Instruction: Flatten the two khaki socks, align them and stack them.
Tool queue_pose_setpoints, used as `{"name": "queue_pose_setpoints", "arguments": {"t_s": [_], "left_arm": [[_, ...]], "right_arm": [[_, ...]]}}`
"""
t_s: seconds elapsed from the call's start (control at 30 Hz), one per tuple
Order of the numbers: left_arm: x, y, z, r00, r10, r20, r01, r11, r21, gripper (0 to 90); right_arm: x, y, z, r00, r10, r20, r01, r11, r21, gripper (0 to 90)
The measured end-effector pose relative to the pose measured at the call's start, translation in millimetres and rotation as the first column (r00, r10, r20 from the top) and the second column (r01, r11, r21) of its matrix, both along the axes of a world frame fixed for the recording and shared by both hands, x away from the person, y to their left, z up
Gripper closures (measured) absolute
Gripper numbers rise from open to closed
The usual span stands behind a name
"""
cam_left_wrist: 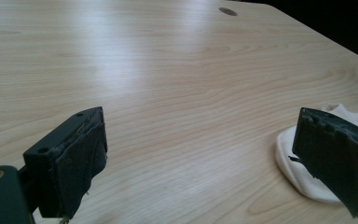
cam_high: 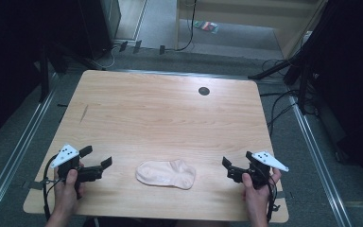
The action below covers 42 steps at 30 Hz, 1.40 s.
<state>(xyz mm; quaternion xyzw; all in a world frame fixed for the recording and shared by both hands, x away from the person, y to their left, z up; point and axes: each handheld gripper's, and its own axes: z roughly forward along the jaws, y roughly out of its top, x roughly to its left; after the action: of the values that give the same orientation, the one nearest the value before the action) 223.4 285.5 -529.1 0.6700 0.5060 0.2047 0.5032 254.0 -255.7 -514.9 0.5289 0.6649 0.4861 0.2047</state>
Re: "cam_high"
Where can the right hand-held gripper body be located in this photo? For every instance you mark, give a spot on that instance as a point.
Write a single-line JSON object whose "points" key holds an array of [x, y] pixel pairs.
{"points": [[258, 170]]}

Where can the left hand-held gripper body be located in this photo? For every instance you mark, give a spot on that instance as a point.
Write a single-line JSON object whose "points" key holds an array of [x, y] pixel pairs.
{"points": [[85, 172]]}

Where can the white ankle sock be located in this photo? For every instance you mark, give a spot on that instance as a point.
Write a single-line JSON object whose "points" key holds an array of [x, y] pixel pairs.
{"points": [[167, 174]]}

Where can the person's right hand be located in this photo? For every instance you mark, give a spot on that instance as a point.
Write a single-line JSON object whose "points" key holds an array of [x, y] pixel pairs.
{"points": [[255, 198]]}

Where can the person's left hand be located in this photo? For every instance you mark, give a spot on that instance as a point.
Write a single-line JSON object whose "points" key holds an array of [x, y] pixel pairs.
{"points": [[67, 195]]}

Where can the black tape strip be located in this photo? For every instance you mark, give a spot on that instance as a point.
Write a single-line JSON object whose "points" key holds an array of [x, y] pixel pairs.
{"points": [[62, 105]]}

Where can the black round table grommet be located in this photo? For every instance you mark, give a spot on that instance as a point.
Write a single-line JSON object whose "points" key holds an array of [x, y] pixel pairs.
{"points": [[203, 91]]}

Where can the black metal stand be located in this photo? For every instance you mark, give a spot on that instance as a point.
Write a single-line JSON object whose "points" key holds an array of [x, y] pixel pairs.
{"points": [[302, 78]]}

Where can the black slanted stand brace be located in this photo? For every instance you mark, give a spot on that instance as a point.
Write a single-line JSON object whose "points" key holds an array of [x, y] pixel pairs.
{"points": [[72, 56]]}

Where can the black curtain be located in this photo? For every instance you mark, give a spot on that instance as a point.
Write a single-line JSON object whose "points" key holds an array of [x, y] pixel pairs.
{"points": [[9, 47], [349, 78]]}

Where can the black cabinet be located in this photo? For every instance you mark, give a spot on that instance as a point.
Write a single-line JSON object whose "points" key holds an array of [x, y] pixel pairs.
{"points": [[97, 25]]}

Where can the colourful striped packet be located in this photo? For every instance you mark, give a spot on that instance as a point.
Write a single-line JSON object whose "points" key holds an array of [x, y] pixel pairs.
{"points": [[206, 26]]}

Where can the light wooden shelf unit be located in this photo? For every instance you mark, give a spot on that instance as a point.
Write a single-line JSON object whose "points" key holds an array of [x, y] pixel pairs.
{"points": [[233, 9]]}

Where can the metal floor rail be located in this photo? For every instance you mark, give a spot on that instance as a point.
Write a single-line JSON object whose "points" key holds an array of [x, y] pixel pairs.
{"points": [[321, 164], [15, 151], [186, 74]]}

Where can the black metal stand post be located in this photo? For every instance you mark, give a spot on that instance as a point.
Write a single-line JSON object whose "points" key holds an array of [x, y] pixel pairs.
{"points": [[44, 75]]}

